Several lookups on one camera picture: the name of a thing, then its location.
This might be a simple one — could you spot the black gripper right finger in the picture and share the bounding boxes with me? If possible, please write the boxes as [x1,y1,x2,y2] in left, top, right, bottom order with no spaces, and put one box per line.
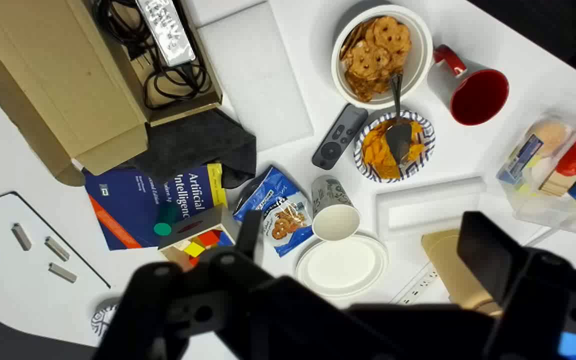
[455,211,576,360]

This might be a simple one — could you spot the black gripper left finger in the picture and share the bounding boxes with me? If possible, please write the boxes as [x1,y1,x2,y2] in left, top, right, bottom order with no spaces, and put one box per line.
[93,211,344,360]

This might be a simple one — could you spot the grey patterned paper cup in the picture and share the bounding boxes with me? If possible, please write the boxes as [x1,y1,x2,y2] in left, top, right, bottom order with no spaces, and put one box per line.
[308,174,362,242]

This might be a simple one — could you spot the blue artificial intelligence book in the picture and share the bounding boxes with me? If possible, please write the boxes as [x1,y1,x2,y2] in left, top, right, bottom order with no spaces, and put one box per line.
[81,160,230,253]

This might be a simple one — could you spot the small wooden block box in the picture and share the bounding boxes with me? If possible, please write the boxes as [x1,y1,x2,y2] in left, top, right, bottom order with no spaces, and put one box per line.
[158,207,240,273]

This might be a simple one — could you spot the patterned paper plate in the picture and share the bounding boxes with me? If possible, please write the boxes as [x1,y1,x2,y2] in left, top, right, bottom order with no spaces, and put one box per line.
[87,296,124,339]

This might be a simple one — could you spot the green cylinder block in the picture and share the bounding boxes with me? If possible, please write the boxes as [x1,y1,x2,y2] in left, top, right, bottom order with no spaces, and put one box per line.
[152,219,176,240]

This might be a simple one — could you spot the clear plastic block container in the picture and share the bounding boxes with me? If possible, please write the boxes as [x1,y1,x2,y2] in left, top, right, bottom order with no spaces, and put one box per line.
[494,114,576,242]

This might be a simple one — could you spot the metal cylinder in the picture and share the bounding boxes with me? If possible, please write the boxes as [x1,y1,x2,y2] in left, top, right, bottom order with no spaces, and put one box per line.
[10,223,33,255]
[45,260,79,287]
[41,235,72,265]

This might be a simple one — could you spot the blue snack bag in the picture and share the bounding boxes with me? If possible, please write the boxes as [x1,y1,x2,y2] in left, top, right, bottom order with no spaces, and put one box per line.
[232,165,315,260]

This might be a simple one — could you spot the white rectangular tray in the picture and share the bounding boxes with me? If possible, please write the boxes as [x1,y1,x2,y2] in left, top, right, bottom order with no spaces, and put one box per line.
[374,174,491,240]

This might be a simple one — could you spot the white round plate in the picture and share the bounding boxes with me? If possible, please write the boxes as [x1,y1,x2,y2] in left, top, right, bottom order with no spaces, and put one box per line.
[294,230,389,299]

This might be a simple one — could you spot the black cloth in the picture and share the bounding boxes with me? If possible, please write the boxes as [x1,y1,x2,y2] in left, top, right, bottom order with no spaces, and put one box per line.
[125,109,260,190]

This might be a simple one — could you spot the white board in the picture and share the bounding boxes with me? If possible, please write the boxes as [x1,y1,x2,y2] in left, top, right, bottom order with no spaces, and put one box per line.
[0,190,114,349]

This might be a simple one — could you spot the red mug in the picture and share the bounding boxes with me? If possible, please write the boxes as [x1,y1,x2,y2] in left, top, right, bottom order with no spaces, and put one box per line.
[432,43,511,128]

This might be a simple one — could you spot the orange chips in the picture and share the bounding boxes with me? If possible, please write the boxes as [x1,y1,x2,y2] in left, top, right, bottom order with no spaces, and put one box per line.
[360,118,427,181]

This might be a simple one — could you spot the black remote control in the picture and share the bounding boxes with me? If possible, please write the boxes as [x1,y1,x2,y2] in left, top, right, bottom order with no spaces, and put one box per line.
[310,102,369,173]

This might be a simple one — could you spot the metal spoon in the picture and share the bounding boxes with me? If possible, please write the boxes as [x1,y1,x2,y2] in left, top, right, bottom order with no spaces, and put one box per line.
[382,70,415,166]

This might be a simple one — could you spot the patterned small bowl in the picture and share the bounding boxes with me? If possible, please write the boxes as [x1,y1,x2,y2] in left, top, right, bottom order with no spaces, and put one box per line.
[351,109,437,184]

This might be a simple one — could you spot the white flat sheet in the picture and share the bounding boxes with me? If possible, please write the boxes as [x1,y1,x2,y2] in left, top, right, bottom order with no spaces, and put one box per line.
[195,0,315,155]

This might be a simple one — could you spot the brown cardboard box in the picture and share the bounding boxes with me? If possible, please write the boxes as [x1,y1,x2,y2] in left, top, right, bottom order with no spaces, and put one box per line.
[0,0,224,189]

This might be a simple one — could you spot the white bowl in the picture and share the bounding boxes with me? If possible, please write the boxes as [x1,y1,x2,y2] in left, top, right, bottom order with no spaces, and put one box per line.
[330,5,435,113]

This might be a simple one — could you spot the white power strip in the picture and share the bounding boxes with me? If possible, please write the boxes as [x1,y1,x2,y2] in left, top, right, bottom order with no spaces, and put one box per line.
[133,0,197,68]

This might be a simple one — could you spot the pretzel snacks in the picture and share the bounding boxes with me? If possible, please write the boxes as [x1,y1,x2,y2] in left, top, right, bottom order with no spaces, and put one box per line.
[338,15,413,105]

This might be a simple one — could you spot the black power cable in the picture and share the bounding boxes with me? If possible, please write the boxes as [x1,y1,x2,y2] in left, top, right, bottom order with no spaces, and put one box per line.
[92,0,213,111]

